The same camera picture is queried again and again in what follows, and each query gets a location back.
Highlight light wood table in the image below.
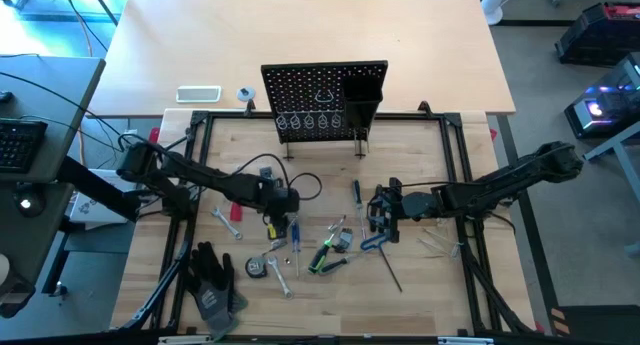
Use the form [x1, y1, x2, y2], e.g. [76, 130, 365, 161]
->
[88, 0, 517, 119]

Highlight grey black screwdriver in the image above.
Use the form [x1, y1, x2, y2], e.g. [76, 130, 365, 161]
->
[318, 249, 374, 276]

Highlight silver aluminium bar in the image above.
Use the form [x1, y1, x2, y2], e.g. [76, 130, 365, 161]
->
[157, 335, 214, 345]
[436, 336, 495, 345]

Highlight black pegboard bin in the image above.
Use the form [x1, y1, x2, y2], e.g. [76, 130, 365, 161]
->
[342, 74, 385, 130]

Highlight black grey work glove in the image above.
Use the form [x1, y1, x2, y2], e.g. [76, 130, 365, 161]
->
[221, 252, 250, 315]
[183, 240, 241, 342]

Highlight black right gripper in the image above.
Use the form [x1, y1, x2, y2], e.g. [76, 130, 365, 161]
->
[368, 187, 437, 244]

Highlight black aluminium table frame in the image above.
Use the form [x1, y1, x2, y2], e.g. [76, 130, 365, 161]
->
[107, 99, 539, 345]

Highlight blue T-handle hex key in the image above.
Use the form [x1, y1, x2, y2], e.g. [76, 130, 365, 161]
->
[359, 233, 404, 294]

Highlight grey desk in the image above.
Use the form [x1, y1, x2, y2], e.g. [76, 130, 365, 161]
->
[0, 54, 108, 185]

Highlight white rectangular tray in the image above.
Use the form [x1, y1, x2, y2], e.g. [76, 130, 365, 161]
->
[175, 84, 223, 105]

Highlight white printed box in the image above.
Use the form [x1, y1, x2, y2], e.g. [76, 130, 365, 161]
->
[68, 167, 140, 232]

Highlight grey desk leg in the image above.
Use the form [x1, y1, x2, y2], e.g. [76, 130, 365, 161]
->
[581, 119, 640, 260]

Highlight black mat orange stripes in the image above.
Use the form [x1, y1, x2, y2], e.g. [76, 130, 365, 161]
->
[546, 303, 640, 345]

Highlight black keyboard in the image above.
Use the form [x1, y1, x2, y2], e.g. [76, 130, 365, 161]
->
[0, 118, 50, 176]

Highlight small grey black tool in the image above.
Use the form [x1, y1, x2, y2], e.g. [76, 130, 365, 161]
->
[333, 227, 355, 252]

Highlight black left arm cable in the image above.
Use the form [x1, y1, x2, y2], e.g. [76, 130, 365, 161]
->
[232, 152, 324, 203]

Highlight large chrome combination wrench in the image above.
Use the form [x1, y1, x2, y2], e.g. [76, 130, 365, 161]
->
[267, 255, 295, 301]
[211, 207, 245, 241]

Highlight clear blue handled screwdriver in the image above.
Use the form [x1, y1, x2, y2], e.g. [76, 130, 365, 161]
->
[290, 218, 303, 279]

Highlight black tape measure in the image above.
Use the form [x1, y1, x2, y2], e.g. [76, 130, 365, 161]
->
[244, 256, 269, 280]

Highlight chrome double prong hook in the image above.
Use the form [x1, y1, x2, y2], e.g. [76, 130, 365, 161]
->
[352, 126, 373, 160]

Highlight glowing computer tower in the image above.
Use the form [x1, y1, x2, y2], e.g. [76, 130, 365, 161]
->
[563, 51, 640, 141]

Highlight chrome multi-ring tool rack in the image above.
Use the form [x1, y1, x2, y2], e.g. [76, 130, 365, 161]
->
[274, 110, 345, 132]

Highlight white pedestal base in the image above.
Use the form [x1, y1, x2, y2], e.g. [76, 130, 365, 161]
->
[479, 0, 522, 27]

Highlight black metal pegboard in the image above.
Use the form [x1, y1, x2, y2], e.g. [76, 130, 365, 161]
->
[260, 59, 390, 161]

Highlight clear zip ties bundle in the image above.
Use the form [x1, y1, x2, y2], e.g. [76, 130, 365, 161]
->
[417, 226, 464, 260]

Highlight green black screwdriver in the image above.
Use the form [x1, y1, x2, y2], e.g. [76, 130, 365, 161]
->
[307, 233, 337, 276]

